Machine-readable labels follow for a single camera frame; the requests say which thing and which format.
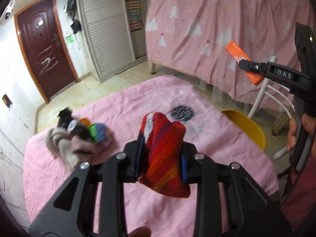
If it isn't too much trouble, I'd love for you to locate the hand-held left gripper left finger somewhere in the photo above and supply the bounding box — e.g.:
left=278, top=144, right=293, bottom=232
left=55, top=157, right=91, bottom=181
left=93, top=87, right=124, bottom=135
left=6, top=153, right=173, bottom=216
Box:
left=28, top=133, right=146, bottom=237

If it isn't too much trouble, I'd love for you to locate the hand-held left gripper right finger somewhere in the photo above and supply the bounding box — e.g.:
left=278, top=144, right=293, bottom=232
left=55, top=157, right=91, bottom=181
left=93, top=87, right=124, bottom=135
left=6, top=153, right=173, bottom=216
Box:
left=180, top=142, right=293, bottom=237

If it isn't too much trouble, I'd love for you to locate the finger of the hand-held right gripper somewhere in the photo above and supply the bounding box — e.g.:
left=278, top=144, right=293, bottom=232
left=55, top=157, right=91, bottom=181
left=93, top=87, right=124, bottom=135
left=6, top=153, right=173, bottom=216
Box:
left=238, top=60, right=269, bottom=78

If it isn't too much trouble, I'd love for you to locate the red striped sock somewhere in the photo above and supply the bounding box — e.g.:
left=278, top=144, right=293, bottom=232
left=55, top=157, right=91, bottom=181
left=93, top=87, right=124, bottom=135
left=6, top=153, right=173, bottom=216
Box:
left=139, top=112, right=191, bottom=198

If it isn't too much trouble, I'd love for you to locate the orange box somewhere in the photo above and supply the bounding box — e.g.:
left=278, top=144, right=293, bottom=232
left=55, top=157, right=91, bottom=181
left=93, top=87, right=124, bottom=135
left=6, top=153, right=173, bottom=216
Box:
left=226, top=41, right=264, bottom=86

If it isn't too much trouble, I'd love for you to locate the person's right forearm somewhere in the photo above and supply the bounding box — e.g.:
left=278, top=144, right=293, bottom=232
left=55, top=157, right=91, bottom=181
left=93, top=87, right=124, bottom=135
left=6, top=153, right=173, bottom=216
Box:
left=281, top=133, right=316, bottom=228

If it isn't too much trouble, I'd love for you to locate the person's right hand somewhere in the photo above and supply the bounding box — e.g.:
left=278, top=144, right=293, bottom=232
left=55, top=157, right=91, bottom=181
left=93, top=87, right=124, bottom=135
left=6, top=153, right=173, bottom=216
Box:
left=286, top=114, right=316, bottom=153

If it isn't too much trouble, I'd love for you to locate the person's left hand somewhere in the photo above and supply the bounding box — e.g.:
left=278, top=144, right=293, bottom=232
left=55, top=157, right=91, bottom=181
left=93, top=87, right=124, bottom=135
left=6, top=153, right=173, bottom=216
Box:
left=128, top=227, right=151, bottom=237

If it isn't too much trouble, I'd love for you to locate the white metal chair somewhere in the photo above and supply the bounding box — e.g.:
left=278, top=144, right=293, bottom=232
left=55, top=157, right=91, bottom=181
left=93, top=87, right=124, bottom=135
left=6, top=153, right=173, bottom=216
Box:
left=247, top=56, right=297, bottom=162

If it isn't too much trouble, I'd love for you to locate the blue green sock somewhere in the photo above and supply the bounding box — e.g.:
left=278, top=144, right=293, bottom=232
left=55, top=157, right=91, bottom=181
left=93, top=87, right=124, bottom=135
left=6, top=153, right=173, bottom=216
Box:
left=88, top=123, right=108, bottom=144

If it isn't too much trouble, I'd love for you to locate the dark round patch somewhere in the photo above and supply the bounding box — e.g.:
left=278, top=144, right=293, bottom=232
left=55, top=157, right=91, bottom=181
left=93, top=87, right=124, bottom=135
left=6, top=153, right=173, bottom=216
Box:
left=170, top=104, right=195, bottom=122

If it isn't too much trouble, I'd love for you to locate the pink sock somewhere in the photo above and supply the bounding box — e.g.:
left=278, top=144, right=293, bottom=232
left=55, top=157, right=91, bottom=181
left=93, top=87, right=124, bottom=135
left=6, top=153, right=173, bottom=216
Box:
left=71, top=138, right=110, bottom=157

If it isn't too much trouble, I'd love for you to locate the pink tablecloth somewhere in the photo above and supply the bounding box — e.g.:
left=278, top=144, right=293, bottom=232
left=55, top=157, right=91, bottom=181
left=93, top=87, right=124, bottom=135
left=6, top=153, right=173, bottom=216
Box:
left=23, top=75, right=279, bottom=237

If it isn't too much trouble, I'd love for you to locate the yellow chair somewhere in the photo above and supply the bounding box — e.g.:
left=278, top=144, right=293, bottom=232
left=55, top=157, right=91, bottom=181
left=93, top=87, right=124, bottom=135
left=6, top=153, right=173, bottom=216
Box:
left=221, top=109, right=267, bottom=151

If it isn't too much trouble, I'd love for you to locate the dark brown sock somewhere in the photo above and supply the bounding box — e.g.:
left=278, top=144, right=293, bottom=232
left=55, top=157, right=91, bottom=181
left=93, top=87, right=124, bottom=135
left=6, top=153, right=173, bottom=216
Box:
left=71, top=125, right=90, bottom=141

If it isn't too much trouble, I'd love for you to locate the pink tree print curtain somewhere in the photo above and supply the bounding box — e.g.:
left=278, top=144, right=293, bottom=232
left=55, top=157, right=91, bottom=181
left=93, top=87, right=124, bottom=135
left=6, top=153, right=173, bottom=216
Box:
left=144, top=0, right=314, bottom=109

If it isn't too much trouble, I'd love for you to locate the cream knit sock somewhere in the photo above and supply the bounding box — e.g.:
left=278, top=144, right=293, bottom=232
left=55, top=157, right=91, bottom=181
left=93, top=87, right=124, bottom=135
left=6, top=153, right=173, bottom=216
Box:
left=58, top=138, right=82, bottom=172

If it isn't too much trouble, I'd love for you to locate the black fuzzy sock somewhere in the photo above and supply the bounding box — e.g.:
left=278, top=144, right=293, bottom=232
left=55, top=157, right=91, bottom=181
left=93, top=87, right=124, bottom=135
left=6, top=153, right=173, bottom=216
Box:
left=57, top=107, right=73, bottom=129

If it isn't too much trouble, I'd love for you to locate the beige striped knit sock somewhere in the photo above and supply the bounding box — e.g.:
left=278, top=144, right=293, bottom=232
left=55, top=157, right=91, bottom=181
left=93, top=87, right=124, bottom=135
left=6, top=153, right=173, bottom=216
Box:
left=46, top=128, right=67, bottom=158

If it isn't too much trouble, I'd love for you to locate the white louvred wardrobe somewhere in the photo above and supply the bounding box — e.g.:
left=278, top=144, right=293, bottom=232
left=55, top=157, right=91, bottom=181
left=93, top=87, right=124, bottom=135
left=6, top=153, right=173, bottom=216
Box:
left=75, top=0, right=151, bottom=82

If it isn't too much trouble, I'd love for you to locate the dark red door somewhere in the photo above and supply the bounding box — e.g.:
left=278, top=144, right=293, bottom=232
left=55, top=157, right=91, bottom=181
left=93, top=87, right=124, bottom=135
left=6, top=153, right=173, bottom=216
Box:
left=13, top=0, right=81, bottom=104

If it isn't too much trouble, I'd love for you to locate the small black hanging bag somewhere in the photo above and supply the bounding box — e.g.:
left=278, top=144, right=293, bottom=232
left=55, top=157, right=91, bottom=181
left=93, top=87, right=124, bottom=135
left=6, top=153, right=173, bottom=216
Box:
left=70, top=20, right=82, bottom=34

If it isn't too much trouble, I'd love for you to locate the large black hanging bag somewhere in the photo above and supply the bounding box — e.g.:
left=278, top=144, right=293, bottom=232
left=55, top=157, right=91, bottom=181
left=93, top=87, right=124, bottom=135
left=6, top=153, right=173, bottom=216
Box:
left=65, top=0, right=77, bottom=20

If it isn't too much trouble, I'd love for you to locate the colourful wall poster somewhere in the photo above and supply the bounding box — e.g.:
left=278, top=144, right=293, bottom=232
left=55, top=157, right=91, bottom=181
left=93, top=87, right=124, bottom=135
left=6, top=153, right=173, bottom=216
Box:
left=125, top=0, right=144, bottom=32

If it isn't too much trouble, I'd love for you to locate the white security camera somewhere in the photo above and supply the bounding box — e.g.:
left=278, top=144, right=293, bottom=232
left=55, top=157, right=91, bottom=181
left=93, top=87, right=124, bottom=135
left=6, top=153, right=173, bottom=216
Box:
left=2, top=4, right=15, bottom=20

